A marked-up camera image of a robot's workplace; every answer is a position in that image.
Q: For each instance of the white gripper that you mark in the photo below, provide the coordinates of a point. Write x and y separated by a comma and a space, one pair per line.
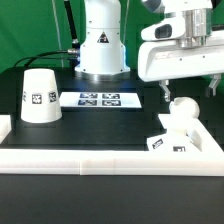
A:
164, 61

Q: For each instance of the white lamp bulb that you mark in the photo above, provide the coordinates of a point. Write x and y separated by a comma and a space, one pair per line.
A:
182, 110

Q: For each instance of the white lamp base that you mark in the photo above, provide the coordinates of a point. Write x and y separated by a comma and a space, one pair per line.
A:
174, 140

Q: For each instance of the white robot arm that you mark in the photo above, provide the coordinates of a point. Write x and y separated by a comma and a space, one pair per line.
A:
182, 45

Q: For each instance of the white lamp shade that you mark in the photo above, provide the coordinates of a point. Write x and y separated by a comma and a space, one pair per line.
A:
40, 98

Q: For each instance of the white marker sheet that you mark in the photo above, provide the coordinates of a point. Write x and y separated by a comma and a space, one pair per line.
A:
99, 100

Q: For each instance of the white right wall rail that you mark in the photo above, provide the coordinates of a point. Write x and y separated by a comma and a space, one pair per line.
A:
197, 133

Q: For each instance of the white left wall piece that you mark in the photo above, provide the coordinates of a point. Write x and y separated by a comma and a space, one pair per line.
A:
5, 126

